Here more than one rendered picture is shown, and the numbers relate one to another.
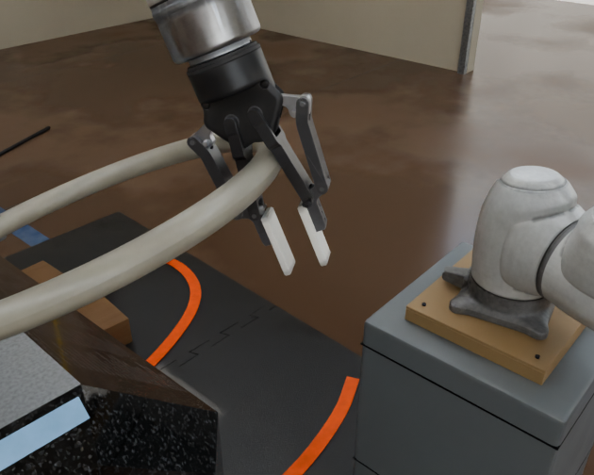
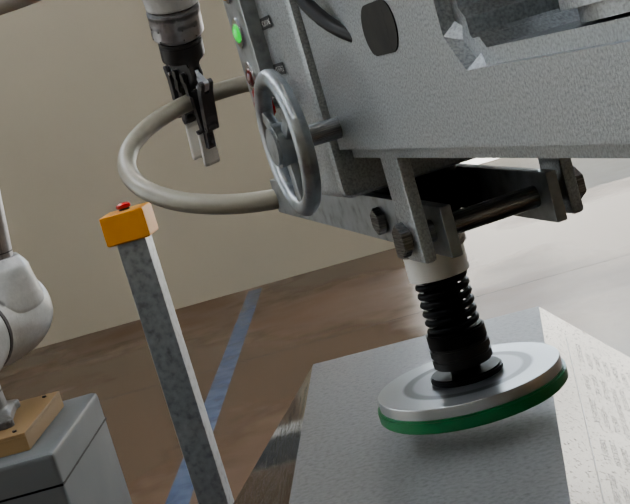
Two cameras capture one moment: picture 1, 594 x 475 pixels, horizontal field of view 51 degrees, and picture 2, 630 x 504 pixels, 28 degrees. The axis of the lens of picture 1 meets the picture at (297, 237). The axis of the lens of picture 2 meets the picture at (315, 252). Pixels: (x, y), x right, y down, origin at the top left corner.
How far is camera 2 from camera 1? 2.62 m
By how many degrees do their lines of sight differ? 116
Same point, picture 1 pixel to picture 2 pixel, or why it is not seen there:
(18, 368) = (341, 374)
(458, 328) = (36, 415)
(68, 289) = not seen: hidden behind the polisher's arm
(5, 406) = (376, 353)
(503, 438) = (104, 450)
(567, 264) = (15, 300)
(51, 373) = (323, 370)
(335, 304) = not seen: outside the picture
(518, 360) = (54, 399)
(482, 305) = (3, 409)
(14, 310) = not seen: hidden behind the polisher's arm
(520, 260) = not seen: outside the picture
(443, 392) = (86, 455)
